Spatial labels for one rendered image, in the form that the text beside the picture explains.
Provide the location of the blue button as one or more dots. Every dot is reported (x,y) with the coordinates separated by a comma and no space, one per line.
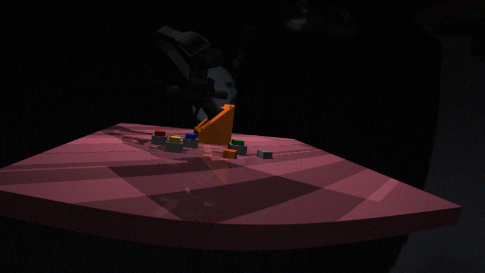
(190,141)

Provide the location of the yellow button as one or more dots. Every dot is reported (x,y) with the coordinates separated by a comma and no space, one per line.
(174,144)

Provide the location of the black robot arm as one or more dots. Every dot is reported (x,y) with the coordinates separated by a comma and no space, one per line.
(194,46)

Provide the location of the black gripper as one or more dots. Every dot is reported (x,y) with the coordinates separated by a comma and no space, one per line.
(174,90)

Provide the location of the red button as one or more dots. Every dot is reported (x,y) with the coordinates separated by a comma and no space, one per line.
(159,137)

